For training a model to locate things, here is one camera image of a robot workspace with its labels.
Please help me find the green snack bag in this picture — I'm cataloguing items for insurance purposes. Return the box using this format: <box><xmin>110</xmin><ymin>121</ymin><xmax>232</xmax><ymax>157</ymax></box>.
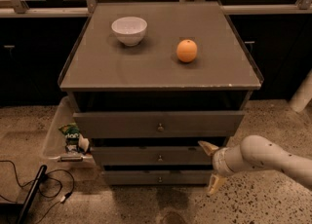
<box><xmin>58</xmin><ymin>123</ymin><xmax>80</xmax><ymax>152</ymax></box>

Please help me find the white pole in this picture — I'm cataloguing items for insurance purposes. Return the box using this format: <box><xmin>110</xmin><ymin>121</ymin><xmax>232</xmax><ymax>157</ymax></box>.
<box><xmin>290</xmin><ymin>69</ymin><xmax>312</xmax><ymax>112</ymax></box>

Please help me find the black bar on floor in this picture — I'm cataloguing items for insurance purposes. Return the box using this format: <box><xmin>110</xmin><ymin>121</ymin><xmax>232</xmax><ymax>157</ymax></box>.
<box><xmin>16</xmin><ymin>165</ymin><xmax>47</xmax><ymax>224</ymax></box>

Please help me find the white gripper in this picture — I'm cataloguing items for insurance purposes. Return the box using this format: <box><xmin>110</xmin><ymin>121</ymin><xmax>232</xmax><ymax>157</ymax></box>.
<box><xmin>199</xmin><ymin>140</ymin><xmax>234</xmax><ymax>195</ymax></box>

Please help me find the grey bottom drawer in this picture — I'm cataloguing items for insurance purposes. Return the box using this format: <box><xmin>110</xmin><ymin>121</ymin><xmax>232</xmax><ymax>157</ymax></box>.
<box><xmin>103</xmin><ymin>170</ymin><xmax>211</xmax><ymax>185</ymax></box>

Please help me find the grey top drawer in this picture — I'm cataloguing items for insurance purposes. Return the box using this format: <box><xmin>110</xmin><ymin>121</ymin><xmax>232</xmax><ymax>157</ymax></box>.
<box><xmin>73</xmin><ymin>111</ymin><xmax>244</xmax><ymax>138</ymax></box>

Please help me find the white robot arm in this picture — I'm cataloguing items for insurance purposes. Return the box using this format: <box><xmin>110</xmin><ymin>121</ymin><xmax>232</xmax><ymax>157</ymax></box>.
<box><xmin>199</xmin><ymin>135</ymin><xmax>312</xmax><ymax>195</ymax></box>

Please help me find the black cable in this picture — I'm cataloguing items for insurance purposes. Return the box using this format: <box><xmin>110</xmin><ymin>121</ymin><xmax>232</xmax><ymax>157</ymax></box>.
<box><xmin>0</xmin><ymin>159</ymin><xmax>76</xmax><ymax>224</ymax></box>

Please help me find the grey drawer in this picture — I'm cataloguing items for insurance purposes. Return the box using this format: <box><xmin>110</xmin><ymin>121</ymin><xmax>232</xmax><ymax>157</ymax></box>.
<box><xmin>103</xmin><ymin>170</ymin><xmax>211</xmax><ymax>185</ymax></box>
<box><xmin>91</xmin><ymin>146</ymin><xmax>212</xmax><ymax>166</ymax></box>
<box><xmin>73</xmin><ymin>111</ymin><xmax>244</xmax><ymax>138</ymax></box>

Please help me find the grey drawer cabinet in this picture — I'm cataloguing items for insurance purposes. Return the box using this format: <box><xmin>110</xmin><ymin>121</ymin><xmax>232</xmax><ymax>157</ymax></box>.
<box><xmin>58</xmin><ymin>2</ymin><xmax>263</xmax><ymax>172</ymax></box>

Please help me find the orange fruit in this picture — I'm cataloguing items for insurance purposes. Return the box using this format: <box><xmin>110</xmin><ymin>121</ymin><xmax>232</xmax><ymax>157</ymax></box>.
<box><xmin>176</xmin><ymin>39</ymin><xmax>198</xmax><ymax>63</ymax></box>

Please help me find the clear plastic bin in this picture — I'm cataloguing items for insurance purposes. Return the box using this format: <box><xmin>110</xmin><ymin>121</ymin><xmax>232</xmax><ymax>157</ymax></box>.
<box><xmin>41</xmin><ymin>96</ymin><xmax>96</xmax><ymax>168</ymax></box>

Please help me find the white ceramic bowl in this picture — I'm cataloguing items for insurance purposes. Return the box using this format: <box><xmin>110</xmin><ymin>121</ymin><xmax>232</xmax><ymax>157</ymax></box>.
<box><xmin>111</xmin><ymin>17</ymin><xmax>147</xmax><ymax>47</ymax></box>

